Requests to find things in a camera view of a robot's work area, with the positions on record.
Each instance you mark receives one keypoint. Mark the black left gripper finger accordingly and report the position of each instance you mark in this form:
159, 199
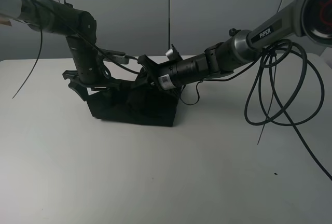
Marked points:
81, 91

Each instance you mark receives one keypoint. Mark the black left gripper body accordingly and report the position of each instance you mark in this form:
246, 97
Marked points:
90, 77

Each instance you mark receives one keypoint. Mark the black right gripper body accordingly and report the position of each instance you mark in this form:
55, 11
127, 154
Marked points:
148, 76

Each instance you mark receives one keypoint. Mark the black printed t-shirt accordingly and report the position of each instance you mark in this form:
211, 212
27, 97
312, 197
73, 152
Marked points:
142, 105

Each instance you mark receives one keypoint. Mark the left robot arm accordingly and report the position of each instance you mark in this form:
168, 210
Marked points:
79, 29

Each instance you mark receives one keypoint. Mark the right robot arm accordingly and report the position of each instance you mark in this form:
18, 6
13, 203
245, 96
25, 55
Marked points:
310, 18

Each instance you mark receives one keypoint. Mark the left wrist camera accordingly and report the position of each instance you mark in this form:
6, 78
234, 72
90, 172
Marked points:
114, 56

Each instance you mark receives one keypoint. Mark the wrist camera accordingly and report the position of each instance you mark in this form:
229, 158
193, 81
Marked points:
114, 56
172, 54

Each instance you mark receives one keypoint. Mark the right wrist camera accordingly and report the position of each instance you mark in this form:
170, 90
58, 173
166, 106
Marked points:
172, 54

